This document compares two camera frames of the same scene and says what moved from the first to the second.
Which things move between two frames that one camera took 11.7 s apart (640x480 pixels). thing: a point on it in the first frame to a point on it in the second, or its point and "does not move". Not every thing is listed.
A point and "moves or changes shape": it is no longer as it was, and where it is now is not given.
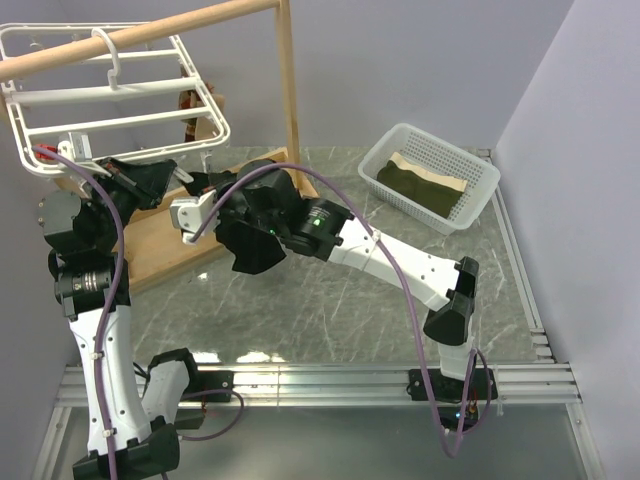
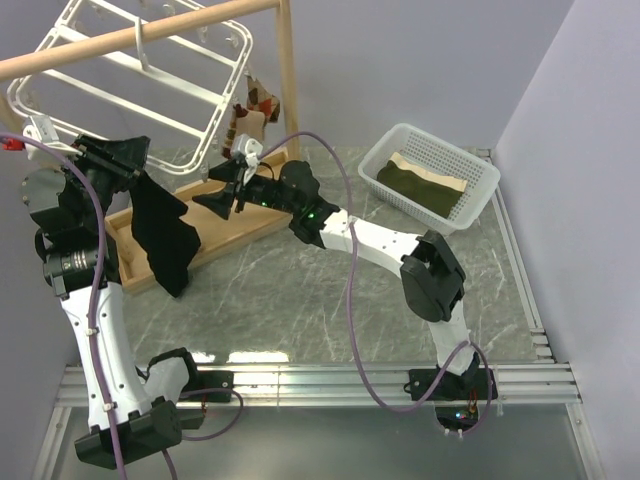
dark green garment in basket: x=437 y=195 does not move
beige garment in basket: x=447 y=180 does not move
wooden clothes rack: x=213 y=209 does not move
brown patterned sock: x=202 y=127 to x=251 y=118
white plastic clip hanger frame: x=142 y=100 moves or changes shape
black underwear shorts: x=254 y=249 to x=170 y=240
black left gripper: x=151 y=179 to x=121 y=159
